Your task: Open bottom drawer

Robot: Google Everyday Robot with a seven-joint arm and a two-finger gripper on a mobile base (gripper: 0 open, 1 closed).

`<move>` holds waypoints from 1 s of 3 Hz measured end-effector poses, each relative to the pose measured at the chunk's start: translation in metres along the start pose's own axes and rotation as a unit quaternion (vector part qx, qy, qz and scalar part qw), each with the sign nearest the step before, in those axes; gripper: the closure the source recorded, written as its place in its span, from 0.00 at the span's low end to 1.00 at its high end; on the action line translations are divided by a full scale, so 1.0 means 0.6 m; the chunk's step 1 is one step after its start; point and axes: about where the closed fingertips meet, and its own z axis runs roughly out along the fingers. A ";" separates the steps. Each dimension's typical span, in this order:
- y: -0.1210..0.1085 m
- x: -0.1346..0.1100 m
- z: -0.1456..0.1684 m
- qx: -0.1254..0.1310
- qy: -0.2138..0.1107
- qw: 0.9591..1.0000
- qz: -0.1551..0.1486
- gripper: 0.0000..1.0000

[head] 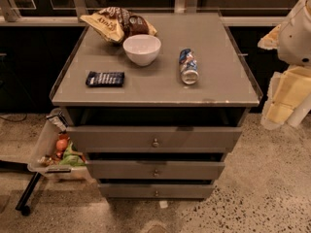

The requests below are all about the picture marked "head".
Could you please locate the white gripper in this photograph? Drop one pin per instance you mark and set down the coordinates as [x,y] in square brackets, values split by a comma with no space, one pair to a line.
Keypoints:
[295,39]

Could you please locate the grey bottom drawer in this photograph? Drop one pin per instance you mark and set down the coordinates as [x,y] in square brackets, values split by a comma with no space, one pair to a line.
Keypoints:
[156,191]

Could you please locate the grey drawer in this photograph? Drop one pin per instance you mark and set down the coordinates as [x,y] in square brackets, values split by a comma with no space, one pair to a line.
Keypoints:
[156,191]
[159,170]
[152,139]

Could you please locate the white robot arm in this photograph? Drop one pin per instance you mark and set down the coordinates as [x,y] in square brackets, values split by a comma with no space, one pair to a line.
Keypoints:
[288,96]

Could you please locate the grey drawer cabinet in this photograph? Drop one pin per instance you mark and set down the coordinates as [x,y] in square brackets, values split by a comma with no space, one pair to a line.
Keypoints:
[155,95]

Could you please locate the grey top drawer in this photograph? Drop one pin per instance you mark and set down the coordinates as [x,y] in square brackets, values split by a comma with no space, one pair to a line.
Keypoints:
[152,139]

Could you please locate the grey middle drawer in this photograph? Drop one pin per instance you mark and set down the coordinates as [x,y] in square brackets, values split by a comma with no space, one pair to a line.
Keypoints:
[159,170]

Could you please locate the blue white soda can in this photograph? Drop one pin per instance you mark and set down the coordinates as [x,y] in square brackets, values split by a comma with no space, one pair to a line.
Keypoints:
[188,67]

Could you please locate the white bowl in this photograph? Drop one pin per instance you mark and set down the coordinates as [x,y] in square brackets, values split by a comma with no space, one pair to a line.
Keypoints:
[142,49]

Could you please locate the brown yellow chip bag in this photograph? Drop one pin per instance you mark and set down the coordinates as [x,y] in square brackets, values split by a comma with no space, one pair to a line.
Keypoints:
[115,24]

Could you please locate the green snack bag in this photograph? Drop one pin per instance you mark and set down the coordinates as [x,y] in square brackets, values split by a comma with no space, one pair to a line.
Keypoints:
[72,157]

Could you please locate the orange round fruit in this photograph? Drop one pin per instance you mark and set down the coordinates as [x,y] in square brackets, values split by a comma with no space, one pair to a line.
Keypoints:
[61,144]

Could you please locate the clear plastic bin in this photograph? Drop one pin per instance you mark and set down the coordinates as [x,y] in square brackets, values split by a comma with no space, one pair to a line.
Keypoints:
[45,157]

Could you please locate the black wheeled stand leg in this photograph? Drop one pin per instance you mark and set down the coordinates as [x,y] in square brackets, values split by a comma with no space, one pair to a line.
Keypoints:
[17,167]

